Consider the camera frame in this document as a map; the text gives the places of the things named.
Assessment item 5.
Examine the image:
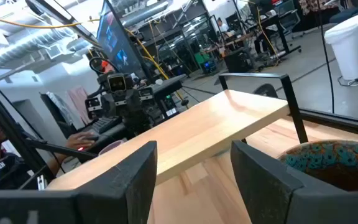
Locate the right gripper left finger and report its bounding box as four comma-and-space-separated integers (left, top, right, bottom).
73, 140, 158, 224

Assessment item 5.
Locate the black keyboard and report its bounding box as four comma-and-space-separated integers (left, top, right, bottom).
89, 115, 122, 135

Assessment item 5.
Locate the wooden shelf black frame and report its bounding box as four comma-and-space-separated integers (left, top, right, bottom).
46, 72, 310, 191

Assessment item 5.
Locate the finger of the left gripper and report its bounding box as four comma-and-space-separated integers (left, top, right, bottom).
125, 90, 142, 118
106, 92, 126, 118

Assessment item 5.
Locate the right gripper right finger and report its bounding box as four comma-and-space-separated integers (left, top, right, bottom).
230, 139, 305, 224

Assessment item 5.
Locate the green box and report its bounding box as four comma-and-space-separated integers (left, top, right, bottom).
194, 51, 213, 68

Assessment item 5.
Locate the large dark display screen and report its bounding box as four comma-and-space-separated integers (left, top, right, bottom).
95, 0, 150, 80

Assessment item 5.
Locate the white trash bin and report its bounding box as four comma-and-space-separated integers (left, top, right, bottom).
323, 11, 358, 81

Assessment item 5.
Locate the long black floor cable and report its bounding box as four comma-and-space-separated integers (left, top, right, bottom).
316, 0, 336, 114

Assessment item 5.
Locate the pink hanging cloth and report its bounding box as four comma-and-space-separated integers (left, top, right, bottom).
66, 85, 92, 125

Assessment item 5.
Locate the silver air duct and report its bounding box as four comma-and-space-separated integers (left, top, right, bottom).
0, 27, 86, 75

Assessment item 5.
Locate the black cabinet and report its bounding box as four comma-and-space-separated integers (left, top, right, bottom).
222, 46, 256, 74

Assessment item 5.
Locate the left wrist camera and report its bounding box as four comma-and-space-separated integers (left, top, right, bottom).
106, 72, 134, 93

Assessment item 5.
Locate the pale purple ribbed mug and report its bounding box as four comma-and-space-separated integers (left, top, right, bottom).
98, 139, 127, 156

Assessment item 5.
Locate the white cable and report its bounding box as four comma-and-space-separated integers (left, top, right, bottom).
336, 74, 358, 88

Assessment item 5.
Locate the teal and brown patterned mug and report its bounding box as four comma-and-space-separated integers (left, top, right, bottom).
277, 139, 358, 192

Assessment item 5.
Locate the black metal table frame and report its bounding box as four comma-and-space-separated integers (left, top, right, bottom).
0, 67, 358, 191

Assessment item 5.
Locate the black office desk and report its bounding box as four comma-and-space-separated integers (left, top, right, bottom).
247, 12, 303, 63

